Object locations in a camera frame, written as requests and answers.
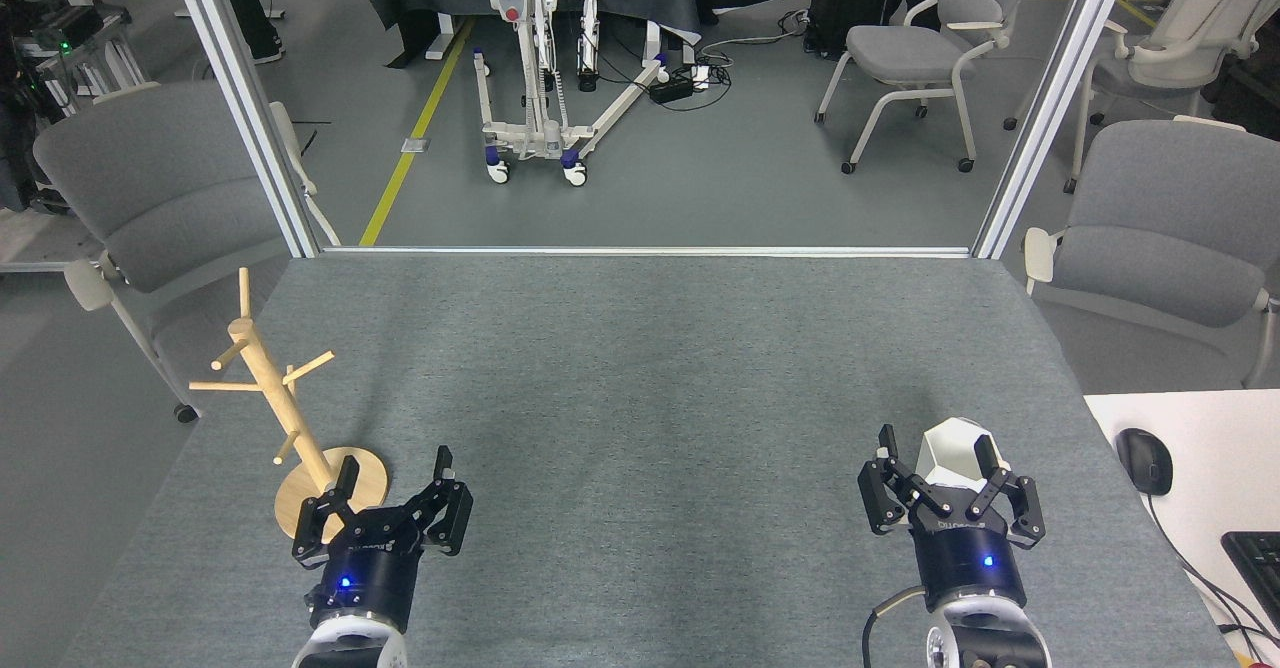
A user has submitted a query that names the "black computer mouse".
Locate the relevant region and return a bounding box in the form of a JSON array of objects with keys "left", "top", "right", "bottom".
[{"left": 1116, "top": 428, "right": 1175, "bottom": 497}]

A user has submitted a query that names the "person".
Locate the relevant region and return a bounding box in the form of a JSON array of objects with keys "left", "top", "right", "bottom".
[{"left": 209, "top": 0, "right": 287, "bottom": 66}]

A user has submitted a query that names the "grey chair with cream frame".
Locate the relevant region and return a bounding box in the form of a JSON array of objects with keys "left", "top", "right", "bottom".
[
  {"left": 814, "top": 0, "right": 1049, "bottom": 175},
  {"left": 1022, "top": 116, "right": 1280, "bottom": 390},
  {"left": 1003, "top": 0, "right": 1280, "bottom": 195},
  {"left": 33, "top": 81, "right": 342, "bottom": 424}
]

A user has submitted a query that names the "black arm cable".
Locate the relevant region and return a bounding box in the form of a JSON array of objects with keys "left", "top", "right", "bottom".
[{"left": 864, "top": 586, "right": 931, "bottom": 668}]

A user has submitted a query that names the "silver table edge rail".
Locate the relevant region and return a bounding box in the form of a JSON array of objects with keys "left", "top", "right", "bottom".
[{"left": 320, "top": 245, "right": 974, "bottom": 260}]

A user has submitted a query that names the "wooden cup rack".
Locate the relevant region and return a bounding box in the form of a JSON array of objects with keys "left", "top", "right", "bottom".
[{"left": 189, "top": 268, "right": 391, "bottom": 545}]

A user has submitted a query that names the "black keyboard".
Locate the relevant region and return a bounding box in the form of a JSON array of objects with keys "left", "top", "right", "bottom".
[{"left": 1221, "top": 531, "right": 1280, "bottom": 631}]

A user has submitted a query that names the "black mouse cable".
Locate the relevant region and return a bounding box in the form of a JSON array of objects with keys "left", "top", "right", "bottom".
[{"left": 1144, "top": 493, "right": 1280, "bottom": 651}]

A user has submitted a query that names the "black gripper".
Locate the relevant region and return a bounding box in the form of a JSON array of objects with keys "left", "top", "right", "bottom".
[
  {"left": 291, "top": 445, "right": 475, "bottom": 639},
  {"left": 857, "top": 424, "right": 1047, "bottom": 614}
]

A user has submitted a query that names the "white stand on wheels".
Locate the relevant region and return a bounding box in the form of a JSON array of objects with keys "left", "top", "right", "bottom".
[{"left": 451, "top": 0, "right": 670, "bottom": 187}]

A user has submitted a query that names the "white faceted cup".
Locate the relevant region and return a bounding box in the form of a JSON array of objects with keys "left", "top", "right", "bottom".
[{"left": 917, "top": 417, "right": 1007, "bottom": 495}]

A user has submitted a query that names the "silver aluminium post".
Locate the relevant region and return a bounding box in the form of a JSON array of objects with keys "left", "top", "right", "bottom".
[
  {"left": 162, "top": 0, "right": 324, "bottom": 259},
  {"left": 971, "top": 0, "right": 1140, "bottom": 260}
]

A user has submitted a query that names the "black power strip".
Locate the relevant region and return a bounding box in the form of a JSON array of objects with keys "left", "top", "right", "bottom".
[{"left": 648, "top": 66, "right": 713, "bottom": 105}]

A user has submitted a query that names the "equipment cart with black device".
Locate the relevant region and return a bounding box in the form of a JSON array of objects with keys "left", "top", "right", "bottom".
[{"left": 0, "top": 3, "right": 151, "bottom": 121}]

